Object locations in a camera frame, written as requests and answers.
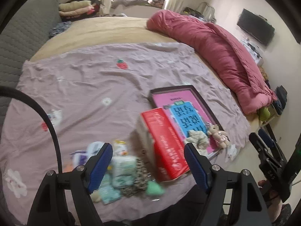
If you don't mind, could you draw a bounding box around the small teddy bear pink dress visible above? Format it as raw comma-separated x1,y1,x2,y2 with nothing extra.
206,123,230,149

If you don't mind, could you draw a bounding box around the pink and blue book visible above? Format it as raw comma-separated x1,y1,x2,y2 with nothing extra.
151,89,220,157

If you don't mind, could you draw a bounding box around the wall mounted black television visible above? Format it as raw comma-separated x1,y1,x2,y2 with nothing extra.
237,9,275,47

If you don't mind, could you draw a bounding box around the green pillow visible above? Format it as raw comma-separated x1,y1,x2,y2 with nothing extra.
258,107,271,122

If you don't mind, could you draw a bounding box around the green makeup sponge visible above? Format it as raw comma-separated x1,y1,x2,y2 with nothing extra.
145,181,165,196

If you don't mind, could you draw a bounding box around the white dresser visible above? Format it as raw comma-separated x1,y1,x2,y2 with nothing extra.
240,39,264,66

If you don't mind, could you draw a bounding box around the yellow snack packet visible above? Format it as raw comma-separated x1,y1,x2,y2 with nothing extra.
113,140,128,156

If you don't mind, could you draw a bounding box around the stack of folded blankets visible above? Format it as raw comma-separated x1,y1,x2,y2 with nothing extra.
59,0,97,18

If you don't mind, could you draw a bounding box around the black cable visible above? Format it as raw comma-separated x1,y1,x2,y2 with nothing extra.
0,86,63,174

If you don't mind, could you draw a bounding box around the floral cream scrunchie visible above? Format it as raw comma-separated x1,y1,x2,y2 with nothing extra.
184,130,209,156

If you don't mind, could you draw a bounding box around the dark shallow box tray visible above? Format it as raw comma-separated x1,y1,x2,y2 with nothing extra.
148,85,224,160

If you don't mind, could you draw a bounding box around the red tissue box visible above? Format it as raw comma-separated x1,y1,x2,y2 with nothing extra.
136,108,189,182

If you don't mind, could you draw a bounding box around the grey quilted headboard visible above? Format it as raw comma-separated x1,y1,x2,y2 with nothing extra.
0,0,62,132

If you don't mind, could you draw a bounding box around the pink quilted duvet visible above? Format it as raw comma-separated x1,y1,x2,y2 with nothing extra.
146,10,277,115

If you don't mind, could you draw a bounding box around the leopard print scrunchie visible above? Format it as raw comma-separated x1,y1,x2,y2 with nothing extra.
121,158,148,197

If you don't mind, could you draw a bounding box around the beige mattress cover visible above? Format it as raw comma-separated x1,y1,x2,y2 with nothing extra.
30,17,261,131

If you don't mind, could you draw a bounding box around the mauve embroidered bed sheet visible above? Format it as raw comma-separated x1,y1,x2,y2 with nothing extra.
1,42,250,223

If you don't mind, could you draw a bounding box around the green tissue pack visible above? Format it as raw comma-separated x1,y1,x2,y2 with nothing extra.
98,173,121,205
111,156,137,189

